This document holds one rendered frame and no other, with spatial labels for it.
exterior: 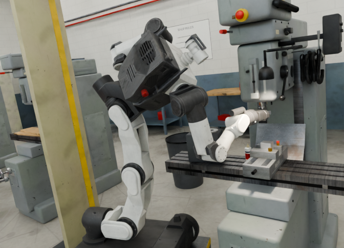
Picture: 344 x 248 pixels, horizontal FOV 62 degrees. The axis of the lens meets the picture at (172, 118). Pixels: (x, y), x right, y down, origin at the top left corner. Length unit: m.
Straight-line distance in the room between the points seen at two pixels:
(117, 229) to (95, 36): 7.30
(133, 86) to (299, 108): 1.17
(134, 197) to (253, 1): 1.15
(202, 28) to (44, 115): 4.64
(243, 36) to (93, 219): 1.36
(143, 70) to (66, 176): 1.70
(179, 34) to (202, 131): 5.65
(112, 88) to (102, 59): 7.00
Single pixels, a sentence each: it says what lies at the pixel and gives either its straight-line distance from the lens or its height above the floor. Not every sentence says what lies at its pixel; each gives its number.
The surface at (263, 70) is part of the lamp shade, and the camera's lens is 1.44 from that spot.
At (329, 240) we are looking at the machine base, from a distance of 2.50.
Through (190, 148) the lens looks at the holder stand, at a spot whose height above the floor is 1.01.
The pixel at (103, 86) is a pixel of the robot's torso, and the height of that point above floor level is 1.51.
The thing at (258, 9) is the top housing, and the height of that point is 1.77.
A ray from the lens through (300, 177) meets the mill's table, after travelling 1.68.
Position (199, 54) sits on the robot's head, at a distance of 1.37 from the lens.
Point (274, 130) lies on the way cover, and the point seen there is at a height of 1.03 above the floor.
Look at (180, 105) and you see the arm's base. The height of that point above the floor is 1.40.
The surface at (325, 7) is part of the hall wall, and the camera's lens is 5.88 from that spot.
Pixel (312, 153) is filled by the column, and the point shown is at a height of 0.87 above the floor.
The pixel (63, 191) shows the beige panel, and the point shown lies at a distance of 2.78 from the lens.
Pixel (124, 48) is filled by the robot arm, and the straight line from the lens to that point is 1.58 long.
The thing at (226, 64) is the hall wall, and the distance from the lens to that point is 6.34.
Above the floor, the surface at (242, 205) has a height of 0.77.
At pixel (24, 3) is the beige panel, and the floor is 2.18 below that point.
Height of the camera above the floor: 1.59
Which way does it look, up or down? 11 degrees down
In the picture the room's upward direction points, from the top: 7 degrees counter-clockwise
